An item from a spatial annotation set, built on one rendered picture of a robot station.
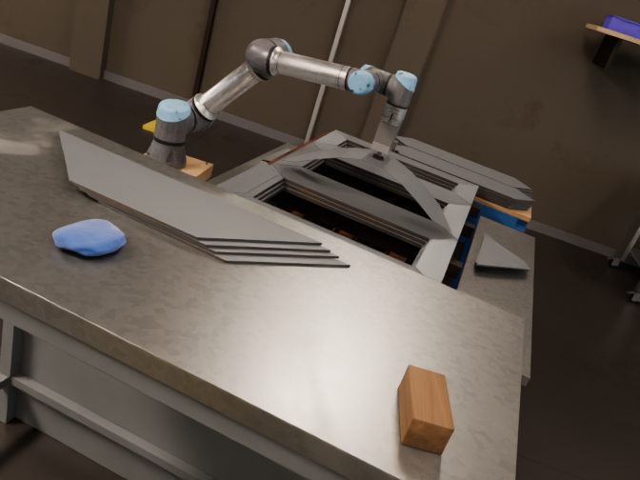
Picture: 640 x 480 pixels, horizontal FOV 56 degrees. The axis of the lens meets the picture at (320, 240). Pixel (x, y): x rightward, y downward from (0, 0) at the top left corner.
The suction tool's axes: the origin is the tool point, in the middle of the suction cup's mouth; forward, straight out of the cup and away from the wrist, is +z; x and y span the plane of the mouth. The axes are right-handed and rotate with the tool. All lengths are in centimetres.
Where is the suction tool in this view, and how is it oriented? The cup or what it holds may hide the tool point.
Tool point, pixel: (376, 161)
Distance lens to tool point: 213.3
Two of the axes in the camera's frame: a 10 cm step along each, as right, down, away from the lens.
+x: -9.2, -3.8, 1.4
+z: -2.9, 8.6, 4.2
